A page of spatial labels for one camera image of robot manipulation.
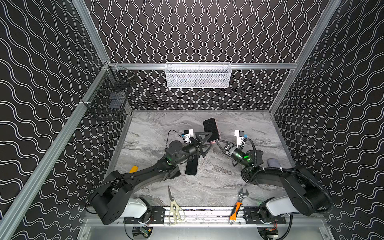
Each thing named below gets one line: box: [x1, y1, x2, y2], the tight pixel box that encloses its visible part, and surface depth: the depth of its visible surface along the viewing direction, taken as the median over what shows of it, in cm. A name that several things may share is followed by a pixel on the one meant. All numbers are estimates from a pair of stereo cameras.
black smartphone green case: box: [185, 155, 199, 176], surface depth 92 cm
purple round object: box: [267, 158, 281, 168], surface depth 94 cm
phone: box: [202, 117, 221, 144], surface depth 80 cm
